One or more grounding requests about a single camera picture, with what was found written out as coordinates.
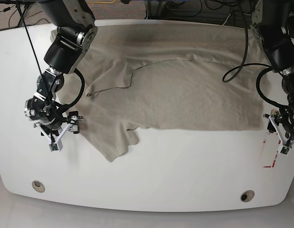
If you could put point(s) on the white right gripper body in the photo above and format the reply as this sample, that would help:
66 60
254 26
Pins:
54 133

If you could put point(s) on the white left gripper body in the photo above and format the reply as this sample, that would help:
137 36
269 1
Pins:
286 143

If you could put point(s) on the beige t-shirt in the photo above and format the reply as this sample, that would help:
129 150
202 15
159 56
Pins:
167 76

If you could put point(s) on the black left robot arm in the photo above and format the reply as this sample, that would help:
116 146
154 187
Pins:
269 25

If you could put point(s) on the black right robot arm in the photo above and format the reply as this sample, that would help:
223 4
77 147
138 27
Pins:
76 30

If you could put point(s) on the red tape marking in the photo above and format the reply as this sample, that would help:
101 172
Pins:
269 151

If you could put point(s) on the left table grommet hole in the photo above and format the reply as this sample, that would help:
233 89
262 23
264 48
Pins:
38 186

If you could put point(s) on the table grommet hole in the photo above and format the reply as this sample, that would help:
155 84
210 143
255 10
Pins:
247 196
38 186

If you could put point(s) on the right table grommet hole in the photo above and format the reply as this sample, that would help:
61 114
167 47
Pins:
247 196

